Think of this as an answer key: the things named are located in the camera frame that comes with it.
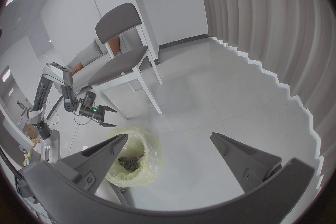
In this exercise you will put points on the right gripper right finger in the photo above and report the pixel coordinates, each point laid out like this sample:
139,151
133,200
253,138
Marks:
246,162

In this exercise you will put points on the orange cushion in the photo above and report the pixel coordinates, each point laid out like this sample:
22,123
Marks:
77,68
114,45

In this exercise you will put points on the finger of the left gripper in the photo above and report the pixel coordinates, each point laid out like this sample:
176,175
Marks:
108,125
109,108

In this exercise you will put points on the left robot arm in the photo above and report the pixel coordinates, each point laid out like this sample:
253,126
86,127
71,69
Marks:
65,76

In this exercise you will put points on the yellow plastic bag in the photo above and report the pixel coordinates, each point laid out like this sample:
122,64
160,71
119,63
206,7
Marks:
153,154

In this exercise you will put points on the white sofa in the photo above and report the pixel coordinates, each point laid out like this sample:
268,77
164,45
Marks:
86,73

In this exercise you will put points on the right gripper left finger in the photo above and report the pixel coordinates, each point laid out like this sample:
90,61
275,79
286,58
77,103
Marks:
91,162

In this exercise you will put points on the crumpled black plastic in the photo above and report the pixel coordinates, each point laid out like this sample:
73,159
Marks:
130,163

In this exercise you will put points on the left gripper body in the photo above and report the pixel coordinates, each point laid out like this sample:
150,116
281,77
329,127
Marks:
97,112

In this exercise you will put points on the grey and white chair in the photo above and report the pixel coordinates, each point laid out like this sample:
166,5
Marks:
118,65

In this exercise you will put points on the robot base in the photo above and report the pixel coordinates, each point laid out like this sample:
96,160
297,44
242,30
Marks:
52,144

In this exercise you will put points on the brown cardboard box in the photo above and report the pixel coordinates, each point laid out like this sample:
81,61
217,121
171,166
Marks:
30,130

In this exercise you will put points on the white curtain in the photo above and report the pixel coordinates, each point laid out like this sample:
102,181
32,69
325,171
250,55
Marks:
262,20

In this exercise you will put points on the pale grey cushion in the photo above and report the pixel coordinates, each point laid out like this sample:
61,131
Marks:
89,51

